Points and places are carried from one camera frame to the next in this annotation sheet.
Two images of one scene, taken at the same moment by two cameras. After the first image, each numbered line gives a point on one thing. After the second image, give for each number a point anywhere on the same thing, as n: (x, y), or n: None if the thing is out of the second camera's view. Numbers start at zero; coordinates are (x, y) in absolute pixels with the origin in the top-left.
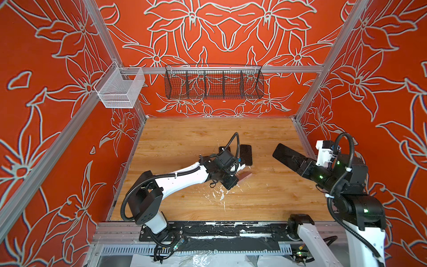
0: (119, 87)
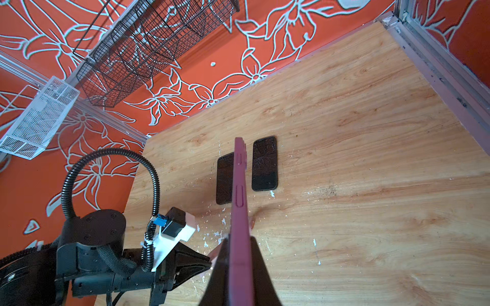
0: (30, 134)
